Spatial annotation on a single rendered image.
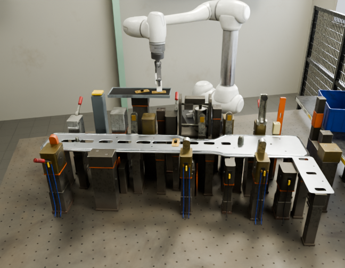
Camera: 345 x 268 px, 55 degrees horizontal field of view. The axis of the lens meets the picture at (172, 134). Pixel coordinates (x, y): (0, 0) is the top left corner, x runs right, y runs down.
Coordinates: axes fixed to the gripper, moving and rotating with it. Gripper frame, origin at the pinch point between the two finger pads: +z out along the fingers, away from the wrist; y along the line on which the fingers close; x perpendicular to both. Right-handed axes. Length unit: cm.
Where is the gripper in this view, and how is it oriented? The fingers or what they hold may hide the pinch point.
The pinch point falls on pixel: (158, 85)
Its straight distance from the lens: 198.3
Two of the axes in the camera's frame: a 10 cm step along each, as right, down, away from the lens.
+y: 1.0, 4.5, -8.9
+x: 9.9, -0.6, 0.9
